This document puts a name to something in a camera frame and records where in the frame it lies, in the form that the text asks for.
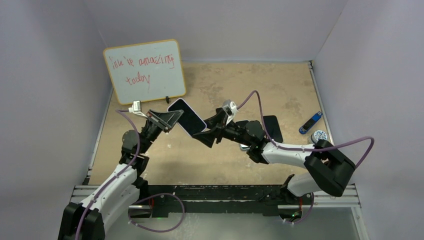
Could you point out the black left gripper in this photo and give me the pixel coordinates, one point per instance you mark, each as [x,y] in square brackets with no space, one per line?
[169,119]

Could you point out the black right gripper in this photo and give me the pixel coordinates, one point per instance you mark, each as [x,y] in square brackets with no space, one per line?
[208,138]

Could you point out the black smartphone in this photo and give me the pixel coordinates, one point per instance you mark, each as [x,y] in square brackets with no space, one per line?
[187,116]

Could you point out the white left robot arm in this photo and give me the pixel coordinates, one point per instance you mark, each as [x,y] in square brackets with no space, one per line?
[91,218]

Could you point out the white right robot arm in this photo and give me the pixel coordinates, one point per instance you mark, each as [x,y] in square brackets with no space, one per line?
[328,169]

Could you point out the phone in light blue case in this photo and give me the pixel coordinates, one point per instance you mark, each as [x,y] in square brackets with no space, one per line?
[244,147]

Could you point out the black phone in black case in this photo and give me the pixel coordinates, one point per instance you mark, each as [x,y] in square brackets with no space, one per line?
[273,129]

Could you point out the yellow framed whiteboard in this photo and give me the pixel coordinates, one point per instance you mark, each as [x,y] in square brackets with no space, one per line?
[146,72]

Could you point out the blue stapler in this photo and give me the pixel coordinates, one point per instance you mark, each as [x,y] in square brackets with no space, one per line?
[310,123]

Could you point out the small white blue jar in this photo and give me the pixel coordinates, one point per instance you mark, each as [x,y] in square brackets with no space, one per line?
[318,135]

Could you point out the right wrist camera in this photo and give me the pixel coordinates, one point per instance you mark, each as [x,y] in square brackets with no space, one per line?
[230,107]

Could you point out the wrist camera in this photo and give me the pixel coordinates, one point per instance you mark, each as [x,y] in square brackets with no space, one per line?
[136,109]
[230,107]

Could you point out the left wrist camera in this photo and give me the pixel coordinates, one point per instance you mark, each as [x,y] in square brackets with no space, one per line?
[136,109]

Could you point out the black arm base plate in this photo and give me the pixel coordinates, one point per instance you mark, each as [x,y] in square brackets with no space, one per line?
[267,200]

